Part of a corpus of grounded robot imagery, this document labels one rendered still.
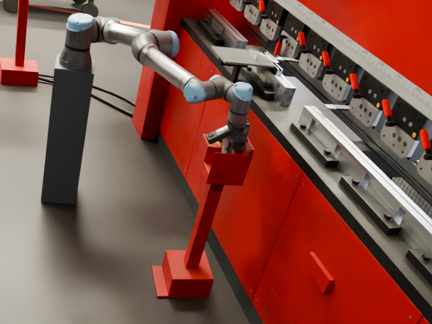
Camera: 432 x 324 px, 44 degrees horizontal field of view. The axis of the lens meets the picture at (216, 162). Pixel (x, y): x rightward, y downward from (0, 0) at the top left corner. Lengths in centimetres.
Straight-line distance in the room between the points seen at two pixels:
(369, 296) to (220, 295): 99
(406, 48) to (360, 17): 28
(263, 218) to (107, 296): 79
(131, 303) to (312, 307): 84
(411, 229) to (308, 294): 51
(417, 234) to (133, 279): 136
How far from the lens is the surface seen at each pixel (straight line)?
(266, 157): 237
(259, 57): 265
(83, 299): 251
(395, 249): 185
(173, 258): 261
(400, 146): 189
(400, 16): 196
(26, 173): 321
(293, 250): 222
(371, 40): 204
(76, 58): 261
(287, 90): 250
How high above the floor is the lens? 184
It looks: 30 degrees down
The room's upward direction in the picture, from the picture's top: 17 degrees clockwise
